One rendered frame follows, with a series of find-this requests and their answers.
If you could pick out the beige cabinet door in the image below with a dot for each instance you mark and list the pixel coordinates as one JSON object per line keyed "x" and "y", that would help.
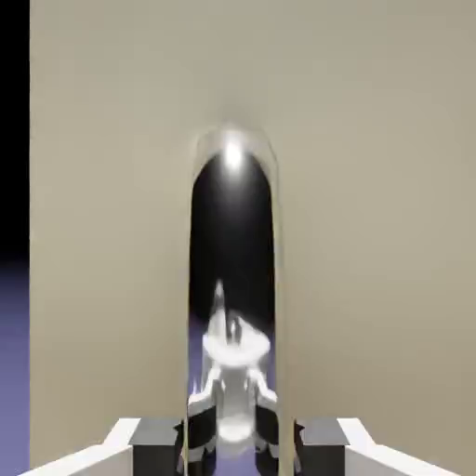
{"x": 353, "y": 186}

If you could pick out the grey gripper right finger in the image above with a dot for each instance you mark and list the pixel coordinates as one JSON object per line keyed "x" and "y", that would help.
{"x": 327, "y": 442}

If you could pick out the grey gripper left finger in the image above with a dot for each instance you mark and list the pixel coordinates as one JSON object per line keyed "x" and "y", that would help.
{"x": 148, "y": 442}

